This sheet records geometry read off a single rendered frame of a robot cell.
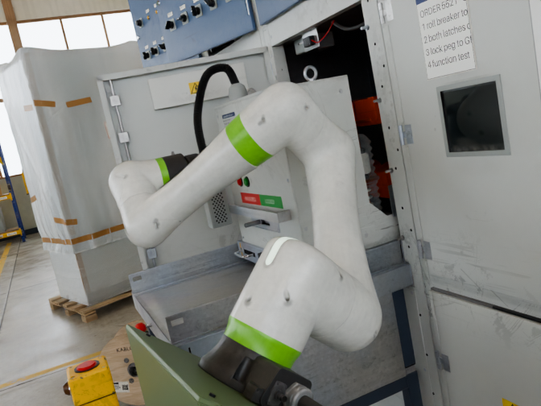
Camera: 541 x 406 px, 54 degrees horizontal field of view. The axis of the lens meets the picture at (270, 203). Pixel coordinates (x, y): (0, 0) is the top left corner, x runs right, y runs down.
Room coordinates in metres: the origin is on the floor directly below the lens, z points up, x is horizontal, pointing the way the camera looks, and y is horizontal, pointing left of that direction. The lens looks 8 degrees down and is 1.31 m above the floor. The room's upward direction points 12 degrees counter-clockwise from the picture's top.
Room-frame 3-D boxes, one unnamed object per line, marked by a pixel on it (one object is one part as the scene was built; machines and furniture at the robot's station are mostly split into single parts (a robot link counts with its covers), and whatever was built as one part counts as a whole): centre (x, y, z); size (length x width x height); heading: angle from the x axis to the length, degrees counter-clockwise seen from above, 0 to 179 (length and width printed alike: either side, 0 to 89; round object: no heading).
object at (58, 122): (5.01, 1.51, 1.14); 1.20 x 0.90 x 2.28; 130
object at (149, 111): (2.00, 0.20, 1.21); 0.63 x 0.07 x 0.74; 101
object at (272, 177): (1.61, 0.03, 1.15); 0.48 x 0.01 x 0.48; 23
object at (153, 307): (1.59, 0.09, 0.82); 0.68 x 0.62 x 0.06; 112
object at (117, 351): (2.75, 0.85, 0.20); 0.40 x 0.22 x 0.40; 84
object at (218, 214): (1.78, 0.18, 1.09); 0.08 x 0.05 x 0.17; 113
